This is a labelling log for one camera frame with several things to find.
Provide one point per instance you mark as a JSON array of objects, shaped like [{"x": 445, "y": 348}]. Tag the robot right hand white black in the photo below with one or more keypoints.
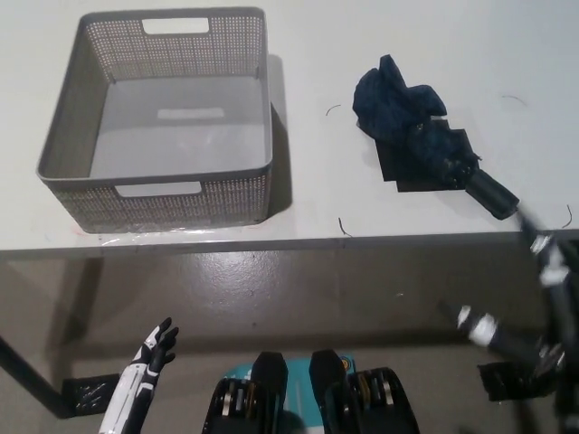
[{"x": 486, "y": 332}]

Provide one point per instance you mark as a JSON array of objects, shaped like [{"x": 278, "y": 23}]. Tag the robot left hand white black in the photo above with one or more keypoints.
[{"x": 135, "y": 380}]

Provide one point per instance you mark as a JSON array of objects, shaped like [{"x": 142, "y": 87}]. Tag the dark blue umbrella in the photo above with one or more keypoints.
[{"x": 425, "y": 144}]

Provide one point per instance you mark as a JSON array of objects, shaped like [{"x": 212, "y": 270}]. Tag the robot left black body block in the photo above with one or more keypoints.
[{"x": 235, "y": 407}]

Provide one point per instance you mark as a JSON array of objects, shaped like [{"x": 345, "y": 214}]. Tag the black metal table leg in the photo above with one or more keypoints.
[{"x": 31, "y": 375}]

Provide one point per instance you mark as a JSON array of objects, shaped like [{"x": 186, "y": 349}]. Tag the clear tape strip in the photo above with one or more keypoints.
[{"x": 158, "y": 234}]

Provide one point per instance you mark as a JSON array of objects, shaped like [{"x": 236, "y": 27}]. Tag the grey perforated plastic basket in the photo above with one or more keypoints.
[{"x": 181, "y": 203}]

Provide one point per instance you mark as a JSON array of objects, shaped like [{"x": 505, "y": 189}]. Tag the black tape patch on table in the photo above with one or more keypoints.
[{"x": 393, "y": 165}]

